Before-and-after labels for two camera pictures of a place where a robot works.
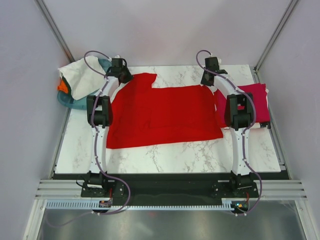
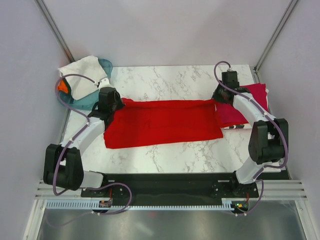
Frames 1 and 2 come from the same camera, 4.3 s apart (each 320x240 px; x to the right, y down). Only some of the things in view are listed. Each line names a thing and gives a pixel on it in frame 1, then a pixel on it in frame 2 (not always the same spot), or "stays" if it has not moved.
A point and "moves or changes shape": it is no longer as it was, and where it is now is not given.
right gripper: (203, 81) -> (215, 96)
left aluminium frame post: (53, 27) stays
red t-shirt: (139, 114) moves or changes shape
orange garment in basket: (62, 87) stays
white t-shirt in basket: (81, 79) stays
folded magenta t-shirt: (258, 92) stays
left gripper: (130, 77) -> (120, 105)
